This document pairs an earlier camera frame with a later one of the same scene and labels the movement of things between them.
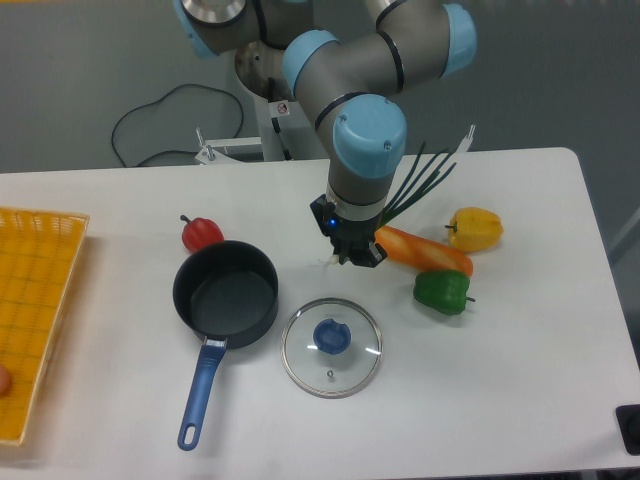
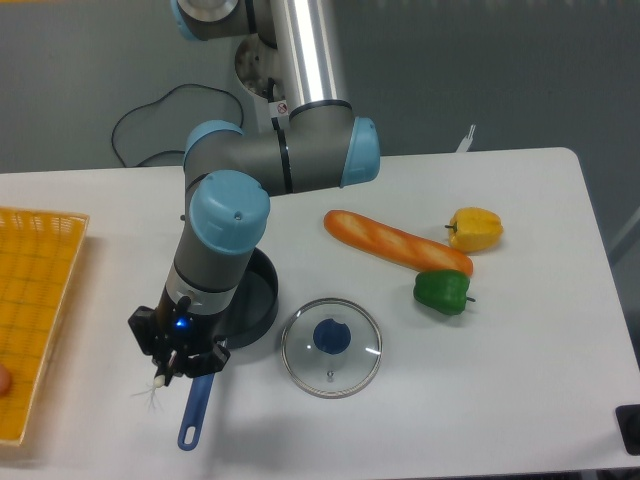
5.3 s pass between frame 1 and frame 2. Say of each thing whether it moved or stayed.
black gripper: moved
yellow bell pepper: stayed
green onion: moved
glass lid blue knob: stayed
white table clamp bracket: stayed
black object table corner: stayed
